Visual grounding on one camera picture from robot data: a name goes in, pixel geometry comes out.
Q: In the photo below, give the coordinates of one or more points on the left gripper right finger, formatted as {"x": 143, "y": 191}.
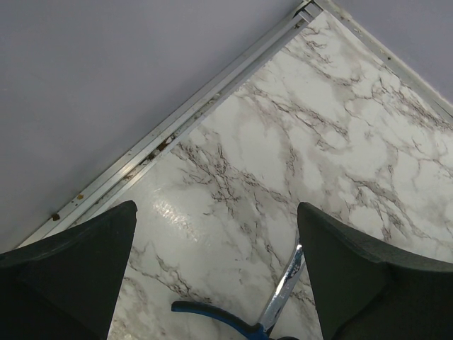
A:
{"x": 365, "y": 288}

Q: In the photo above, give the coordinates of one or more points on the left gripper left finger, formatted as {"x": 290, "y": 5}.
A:
{"x": 66, "y": 286}

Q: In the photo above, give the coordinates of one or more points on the blue handled pliers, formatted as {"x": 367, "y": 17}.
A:
{"x": 263, "y": 328}

